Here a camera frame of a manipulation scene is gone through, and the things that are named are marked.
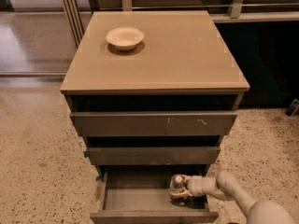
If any white bowl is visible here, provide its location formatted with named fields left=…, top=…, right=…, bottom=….
left=106, top=27, right=144, bottom=51

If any clear plastic water bottle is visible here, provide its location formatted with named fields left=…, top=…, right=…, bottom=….
left=169, top=175, right=187, bottom=192

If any top grey drawer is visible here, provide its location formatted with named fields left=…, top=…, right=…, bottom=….
left=70, top=111, right=237, bottom=137

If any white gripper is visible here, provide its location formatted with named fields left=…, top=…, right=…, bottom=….
left=169, top=175, right=204, bottom=200

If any grey drawer cabinet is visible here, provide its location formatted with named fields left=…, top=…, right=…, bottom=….
left=61, top=11, right=249, bottom=174

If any middle grey drawer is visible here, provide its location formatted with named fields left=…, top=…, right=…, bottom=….
left=86, top=147, right=221, bottom=165

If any bottom open grey drawer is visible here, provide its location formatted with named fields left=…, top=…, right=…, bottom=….
left=90, top=166, right=219, bottom=224

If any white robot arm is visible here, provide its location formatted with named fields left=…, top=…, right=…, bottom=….
left=169, top=171, right=296, bottom=224

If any metal railing frame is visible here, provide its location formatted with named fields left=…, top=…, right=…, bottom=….
left=63, top=0, right=299, bottom=41

